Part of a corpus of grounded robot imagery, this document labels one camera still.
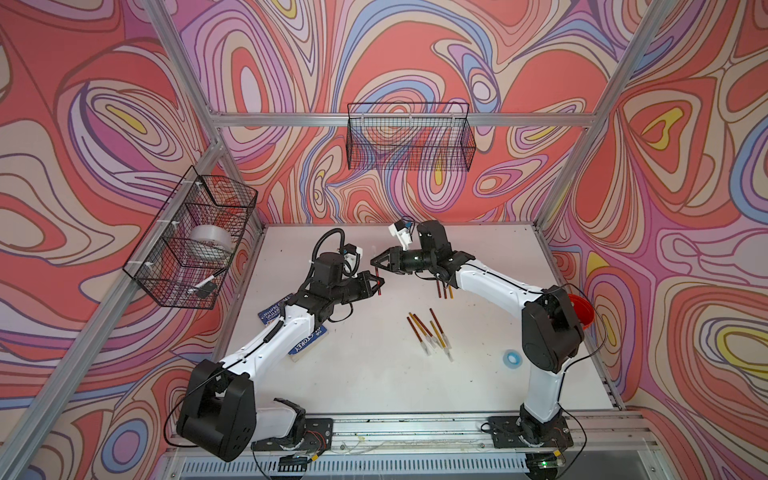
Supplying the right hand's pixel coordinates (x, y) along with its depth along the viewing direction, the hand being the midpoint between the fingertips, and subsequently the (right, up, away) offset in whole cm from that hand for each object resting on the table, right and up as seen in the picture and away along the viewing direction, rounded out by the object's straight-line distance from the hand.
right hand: (375, 270), depth 82 cm
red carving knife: (+21, -8, +19) cm, 30 cm away
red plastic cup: (+57, -11, -2) cm, 58 cm away
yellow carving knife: (+18, -3, -15) cm, 23 cm away
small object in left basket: (-41, -4, -10) cm, 43 cm away
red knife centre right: (+20, -19, +9) cm, 29 cm away
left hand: (+3, -3, -3) cm, 5 cm away
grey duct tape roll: (-39, +7, -13) cm, 41 cm away
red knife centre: (+15, -19, +9) cm, 26 cm away
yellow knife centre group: (+14, -19, +9) cm, 25 cm away
